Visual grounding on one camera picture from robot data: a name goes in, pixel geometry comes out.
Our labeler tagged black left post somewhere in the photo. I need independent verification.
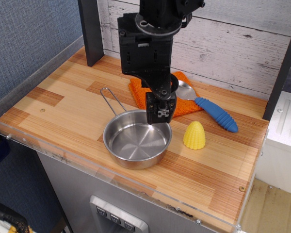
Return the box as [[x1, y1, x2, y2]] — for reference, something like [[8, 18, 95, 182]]
[[78, 0, 104, 67]]

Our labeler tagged black right post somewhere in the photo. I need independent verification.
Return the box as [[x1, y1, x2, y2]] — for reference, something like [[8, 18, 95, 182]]
[[262, 39, 291, 121]]

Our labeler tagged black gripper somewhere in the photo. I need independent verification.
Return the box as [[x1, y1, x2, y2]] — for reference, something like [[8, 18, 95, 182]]
[[117, 13, 178, 124]]

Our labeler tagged black post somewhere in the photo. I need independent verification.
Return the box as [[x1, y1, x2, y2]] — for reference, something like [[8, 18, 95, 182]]
[[78, 0, 104, 67], [262, 39, 291, 121]]

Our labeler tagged clear acrylic guard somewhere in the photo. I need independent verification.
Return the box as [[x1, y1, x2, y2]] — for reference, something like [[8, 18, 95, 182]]
[[0, 37, 267, 233]]

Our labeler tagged orange folded cloth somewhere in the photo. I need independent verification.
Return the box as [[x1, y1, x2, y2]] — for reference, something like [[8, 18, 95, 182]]
[[129, 71, 202, 117]]

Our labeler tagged silver control panel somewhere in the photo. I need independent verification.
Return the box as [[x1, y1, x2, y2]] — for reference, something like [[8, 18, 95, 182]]
[[89, 195, 149, 233]]

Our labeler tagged yellow toy corn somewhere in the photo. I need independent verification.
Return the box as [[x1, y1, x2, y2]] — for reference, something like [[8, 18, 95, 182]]
[[183, 121, 206, 150]]

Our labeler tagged stainless steel pan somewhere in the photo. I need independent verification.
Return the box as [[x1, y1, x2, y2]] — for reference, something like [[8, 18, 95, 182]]
[[99, 87, 173, 170]]

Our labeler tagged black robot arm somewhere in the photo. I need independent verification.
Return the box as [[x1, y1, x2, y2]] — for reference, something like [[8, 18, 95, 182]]
[[117, 0, 205, 124]]

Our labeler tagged white grooved block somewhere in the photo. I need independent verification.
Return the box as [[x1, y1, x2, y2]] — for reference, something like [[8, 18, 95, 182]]
[[267, 91, 291, 146]]

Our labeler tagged blue handled metal spoon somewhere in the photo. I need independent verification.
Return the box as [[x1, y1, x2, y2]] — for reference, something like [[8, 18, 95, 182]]
[[176, 80, 238, 133]]

